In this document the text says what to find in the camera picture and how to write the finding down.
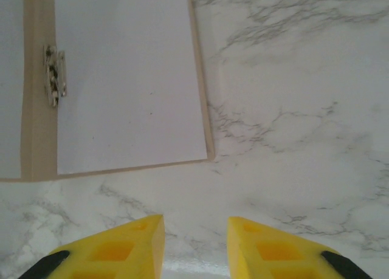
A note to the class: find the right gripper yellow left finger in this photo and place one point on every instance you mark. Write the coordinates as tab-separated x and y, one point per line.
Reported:
139	260

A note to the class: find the brown paper folder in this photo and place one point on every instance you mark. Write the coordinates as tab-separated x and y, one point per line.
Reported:
39	139

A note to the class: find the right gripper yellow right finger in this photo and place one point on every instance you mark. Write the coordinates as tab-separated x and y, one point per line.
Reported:
249	267

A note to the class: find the white paper sheet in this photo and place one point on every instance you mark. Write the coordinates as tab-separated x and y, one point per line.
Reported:
130	78

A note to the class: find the metal folder fastener clip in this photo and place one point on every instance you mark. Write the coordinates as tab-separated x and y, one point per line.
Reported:
54	78

